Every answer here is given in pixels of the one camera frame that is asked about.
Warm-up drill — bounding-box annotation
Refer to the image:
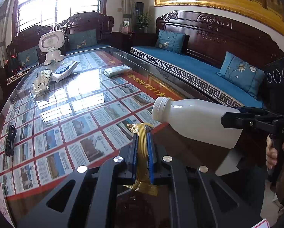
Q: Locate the gold snack wrapper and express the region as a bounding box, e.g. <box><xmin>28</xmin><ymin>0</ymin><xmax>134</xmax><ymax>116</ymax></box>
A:
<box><xmin>125</xmin><ymin>123</ymin><xmax>158</xmax><ymax>197</ymax></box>

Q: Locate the white plastic milk bottle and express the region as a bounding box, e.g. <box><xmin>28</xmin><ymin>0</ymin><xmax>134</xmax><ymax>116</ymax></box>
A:
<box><xmin>152</xmin><ymin>97</ymin><xmax>243</xmax><ymax>149</ymax></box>

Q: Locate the person's right hand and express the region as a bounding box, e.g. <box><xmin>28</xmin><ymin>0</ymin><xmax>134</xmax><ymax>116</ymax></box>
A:
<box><xmin>266</xmin><ymin>136</ymin><xmax>284</xmax><ymax>169</ymax></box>

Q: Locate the black phone on gripper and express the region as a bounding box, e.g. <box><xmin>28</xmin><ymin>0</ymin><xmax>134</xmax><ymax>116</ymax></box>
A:
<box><xmin>259</xmin><ymin>57</ymin><xmax>284</xmax><ymax>115</ymax></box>

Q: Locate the blue floral pillow near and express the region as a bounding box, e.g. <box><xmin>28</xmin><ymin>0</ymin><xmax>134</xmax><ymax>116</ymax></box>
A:
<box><xmin>217</xmin><ymin>51</ymin><xmax>265</xmax><ymax>98</ymax></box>

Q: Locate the blue floral pillow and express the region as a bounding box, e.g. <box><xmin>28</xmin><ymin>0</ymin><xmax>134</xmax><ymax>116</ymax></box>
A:
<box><xmin>155</xmin><ymin>29</ymin><xmax>186</xmax><ymax>54</ymax></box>
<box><xmin>217</xmin><ymin>51</ymin><xmax>265</xmax><ymax>98</ymax></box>

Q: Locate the blue sofa seat cushion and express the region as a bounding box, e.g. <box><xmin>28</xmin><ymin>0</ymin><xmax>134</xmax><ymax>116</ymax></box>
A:
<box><xmin>130</xmin><ymin>46</ymin><xmax>265</xmax><ymax>108</ymax></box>

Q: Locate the blue floral pillow far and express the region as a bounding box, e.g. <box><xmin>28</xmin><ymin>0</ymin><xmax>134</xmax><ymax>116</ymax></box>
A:
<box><xmin>155</xmin><ymin>29</ymin><xmax>186</xmax><ymax>54</ymax></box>

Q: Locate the corner potted plant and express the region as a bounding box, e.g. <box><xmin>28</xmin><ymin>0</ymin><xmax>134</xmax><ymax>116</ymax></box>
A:
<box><xmin>135</xmin><ymin>13</ymin><xmax>150</xmax><ymax>32</ymax></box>

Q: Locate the teal pillow right chair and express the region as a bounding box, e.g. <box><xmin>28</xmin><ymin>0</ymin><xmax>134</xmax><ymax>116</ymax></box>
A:
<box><xmin>68</xmin><ymin>29</ymin><xmax>98</xmax><ymax>51</ymax></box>

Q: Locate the teal pillow chair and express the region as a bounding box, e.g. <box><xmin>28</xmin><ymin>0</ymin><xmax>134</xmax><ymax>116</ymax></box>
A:
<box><xmin>68</xmin><ymin>29</ymin><xmax>98</xmax><ymax>51</ymax></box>
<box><xmin>17</xmin><ymin>46</ymin><xmax>38</xmax><ymax>68</ymax></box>

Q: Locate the long wooden sofa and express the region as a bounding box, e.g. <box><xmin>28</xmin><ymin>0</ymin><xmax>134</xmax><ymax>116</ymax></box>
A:
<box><xmin>132</xmin><ymin>10</ymin><xmax>284</xmax><ymax>103</ymax></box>

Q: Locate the dark water dispenser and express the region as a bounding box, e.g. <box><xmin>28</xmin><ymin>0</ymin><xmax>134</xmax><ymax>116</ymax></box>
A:
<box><xmin>135</xmin><ymin>2</ymin><xmax>144</xmax><ymax>30</ymax></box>

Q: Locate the wooden armchair right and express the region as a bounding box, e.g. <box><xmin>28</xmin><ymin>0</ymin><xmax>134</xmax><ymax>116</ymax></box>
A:
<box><xmin>55</xmin><ymin>11</ymin><xmax>115</xmax><ymax>54</ymax></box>

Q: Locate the wooden armchair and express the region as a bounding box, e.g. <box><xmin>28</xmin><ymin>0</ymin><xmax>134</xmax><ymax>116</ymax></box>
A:
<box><xmin>55</xmin><ymin>11</ymin><xmax>115</xmax><ymax>54</ymax></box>
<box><xmin>0</xmin><ymin>25</ymin><xmax>54</xmax><ymax>96</ymax></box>

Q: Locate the white robot toy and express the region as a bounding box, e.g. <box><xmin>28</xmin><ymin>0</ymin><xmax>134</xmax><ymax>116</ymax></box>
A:
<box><xmin>38</xmin><ymin>30</ymin><xmax>65</xmax><ymax>65</ymax></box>

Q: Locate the teal pillow left chair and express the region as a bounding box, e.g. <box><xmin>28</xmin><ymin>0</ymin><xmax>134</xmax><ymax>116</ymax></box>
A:
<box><xmin>17</xmin><ymin>46</ymin><xmax>38</xmax><ymax>68</ymax></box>

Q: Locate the right grey curtain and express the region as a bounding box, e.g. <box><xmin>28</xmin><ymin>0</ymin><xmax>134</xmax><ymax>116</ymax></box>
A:
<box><xmin>120</xmin><ymin>0</ymin><xmax>139</xmax><ymax>27</ymax></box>

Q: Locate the grey curtain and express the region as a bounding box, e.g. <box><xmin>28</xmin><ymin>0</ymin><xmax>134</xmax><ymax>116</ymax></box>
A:
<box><xmin>0</xmin><ymin>0</ymin><xmax>10</xmax><ymax>68</ymax></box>
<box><xmin>120</xmin><ymin>0</ymin><xmax>139</xmax><ymax>27</ymax></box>

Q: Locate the wooden armchair left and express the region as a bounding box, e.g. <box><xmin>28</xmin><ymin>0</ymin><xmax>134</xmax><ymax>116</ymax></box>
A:
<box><xmin>0</xmin><ymin>25</ymin><xmax>54</xmax><ymax>96</ymax></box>

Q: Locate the window with bars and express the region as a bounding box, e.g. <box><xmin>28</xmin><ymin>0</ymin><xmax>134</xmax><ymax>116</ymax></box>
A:
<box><xmin>12</xmin><ymin>0</ymin><xmax>106</xmax><ymax>36</ymax></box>

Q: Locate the left grey curtain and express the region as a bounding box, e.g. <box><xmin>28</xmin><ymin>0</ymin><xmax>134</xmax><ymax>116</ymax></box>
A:
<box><xmin>0</xmin><ymin>0</ymin><xmax>10</xmax><ymax>68</ymax></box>

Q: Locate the black cable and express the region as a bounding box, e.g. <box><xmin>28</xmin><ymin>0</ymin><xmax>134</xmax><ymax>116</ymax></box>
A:
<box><xmin>4</xmin><ymin>124</ymin><xmax>18</xmax><ymax>157</ymax></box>

